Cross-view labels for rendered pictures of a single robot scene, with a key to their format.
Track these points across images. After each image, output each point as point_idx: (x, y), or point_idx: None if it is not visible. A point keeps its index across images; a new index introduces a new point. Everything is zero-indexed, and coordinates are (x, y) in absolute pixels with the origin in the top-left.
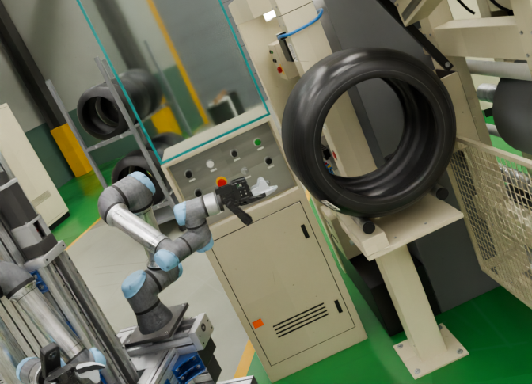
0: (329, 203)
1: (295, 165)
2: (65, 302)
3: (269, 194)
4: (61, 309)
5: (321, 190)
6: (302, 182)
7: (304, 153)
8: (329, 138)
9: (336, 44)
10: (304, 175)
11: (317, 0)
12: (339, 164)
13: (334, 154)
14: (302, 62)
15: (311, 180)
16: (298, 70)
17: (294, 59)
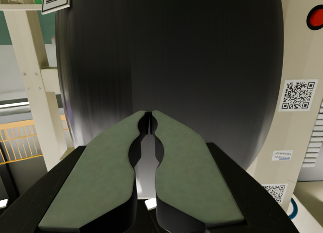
0: None
1: (95, 136)
2: None
3: (104, 130)
4: None
5: (58, 47)
6: (93, 83)
7: (75, 146)
8: (291, 60)
9: (313, 130)
10: (74, 105)
11: (304, 173)
12: None
13: (312, 20)
14: None
15: (65, 83)
16: (292, 170)
17: (282, 185)
